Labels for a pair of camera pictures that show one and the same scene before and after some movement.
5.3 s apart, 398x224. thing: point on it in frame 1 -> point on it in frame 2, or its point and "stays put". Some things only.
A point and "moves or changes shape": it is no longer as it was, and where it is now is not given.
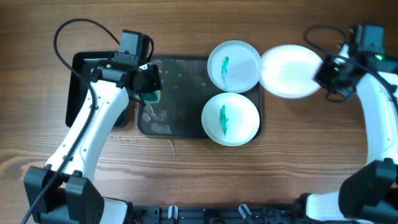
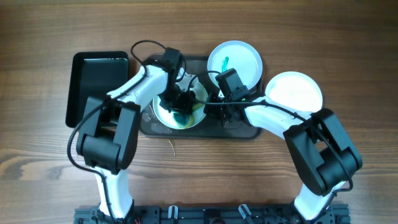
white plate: (288, 71) -> (296, 90)
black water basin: (78, 88) stays put
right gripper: (319, 77) -> (209, 107)
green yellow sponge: (152, 97) moves or changes shape
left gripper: (153, 83) -> (182, 106)
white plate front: (230, 119) -> (175, 120)
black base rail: (180, 214) stays put
